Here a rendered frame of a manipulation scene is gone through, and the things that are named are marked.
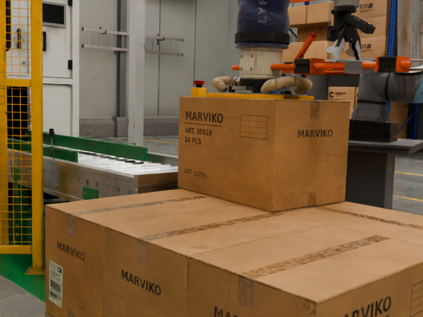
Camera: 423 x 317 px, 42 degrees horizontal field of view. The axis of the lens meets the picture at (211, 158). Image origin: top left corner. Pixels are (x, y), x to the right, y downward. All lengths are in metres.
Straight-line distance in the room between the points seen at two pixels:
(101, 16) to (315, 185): 10.77
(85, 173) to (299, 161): 1.13
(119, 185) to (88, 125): 9.73
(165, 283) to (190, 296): 0.10
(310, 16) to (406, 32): 8.62
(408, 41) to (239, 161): 1.09
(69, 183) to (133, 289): 1.31
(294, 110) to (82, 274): 0.92
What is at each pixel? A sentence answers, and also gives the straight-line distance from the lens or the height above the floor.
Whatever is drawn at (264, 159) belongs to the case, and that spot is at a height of 0.73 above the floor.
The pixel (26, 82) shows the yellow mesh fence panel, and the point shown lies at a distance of 2.95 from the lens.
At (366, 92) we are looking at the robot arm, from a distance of 2.85.
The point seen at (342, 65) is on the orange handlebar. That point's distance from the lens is 2.01.
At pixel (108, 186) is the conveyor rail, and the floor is 0.53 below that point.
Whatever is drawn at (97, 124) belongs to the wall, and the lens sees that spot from 12.27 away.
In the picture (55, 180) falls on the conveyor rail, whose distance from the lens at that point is 2.99.
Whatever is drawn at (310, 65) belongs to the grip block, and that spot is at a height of 1.07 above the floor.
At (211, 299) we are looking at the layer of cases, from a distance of 1.37.
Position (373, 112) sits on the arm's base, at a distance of 2.83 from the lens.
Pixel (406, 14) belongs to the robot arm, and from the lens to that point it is 2.73.
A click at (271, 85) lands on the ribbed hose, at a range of 2.10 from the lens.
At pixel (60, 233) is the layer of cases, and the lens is 1.98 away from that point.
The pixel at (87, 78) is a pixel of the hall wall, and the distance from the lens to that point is 12.30.
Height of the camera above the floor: 0.94
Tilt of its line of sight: 6 degrees down
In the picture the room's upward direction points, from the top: 2 degrees clockwise
